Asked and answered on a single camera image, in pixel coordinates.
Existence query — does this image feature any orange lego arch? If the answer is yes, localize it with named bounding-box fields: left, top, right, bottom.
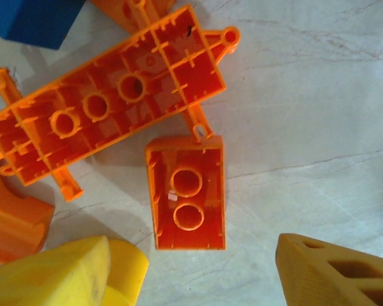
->
left=0, top=157, right=56, bottom=265

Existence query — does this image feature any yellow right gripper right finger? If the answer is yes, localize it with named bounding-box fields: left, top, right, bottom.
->
left=275, top=233, right=383, bottom=306

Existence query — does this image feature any yellow lego brick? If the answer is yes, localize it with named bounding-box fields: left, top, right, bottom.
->
left=101, top=238, right=150, bottom=306

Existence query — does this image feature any orange lego piece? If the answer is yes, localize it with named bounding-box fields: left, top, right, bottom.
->
left=89, top=0, right=177, bottom=34

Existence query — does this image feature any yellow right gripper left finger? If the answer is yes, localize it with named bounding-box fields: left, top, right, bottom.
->
left=0, top=235, right=112, bottom=306

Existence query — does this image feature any blue lego brick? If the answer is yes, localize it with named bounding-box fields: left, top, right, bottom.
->
left=0, top=0, right=86, bottom=50

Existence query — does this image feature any orange lego brick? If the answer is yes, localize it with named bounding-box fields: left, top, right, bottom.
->
left=145, top=135, right=227, bottom=251

